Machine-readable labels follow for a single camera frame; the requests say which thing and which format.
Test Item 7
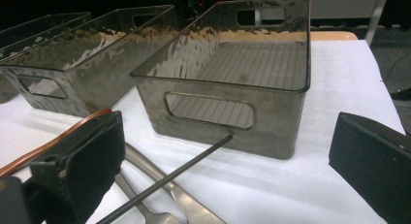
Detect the smoky transparent plastic bin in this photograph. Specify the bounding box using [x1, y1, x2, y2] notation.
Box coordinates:
[130, 0, 312, 160]
[0, 4, 179, 118]
[0, 12, 94, 105]

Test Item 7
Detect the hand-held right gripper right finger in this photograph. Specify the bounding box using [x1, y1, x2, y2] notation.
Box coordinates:
[329, 112, 411, 224]

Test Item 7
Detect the white table mat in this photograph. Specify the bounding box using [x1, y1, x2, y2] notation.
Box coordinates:
[0, 39, 406, 224]

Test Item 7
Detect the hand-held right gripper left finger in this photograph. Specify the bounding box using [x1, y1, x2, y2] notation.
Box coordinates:
[28, 111, 126, 224]

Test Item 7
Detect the brown wooden spoon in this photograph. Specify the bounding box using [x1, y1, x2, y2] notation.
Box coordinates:
[0, 108, 113, 178]

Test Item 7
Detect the metal fork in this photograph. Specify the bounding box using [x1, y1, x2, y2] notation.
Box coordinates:
[114, 172, 182, 224]

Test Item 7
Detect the metal knife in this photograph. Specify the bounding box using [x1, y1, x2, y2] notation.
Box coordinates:
[124, 142, 227, 224]

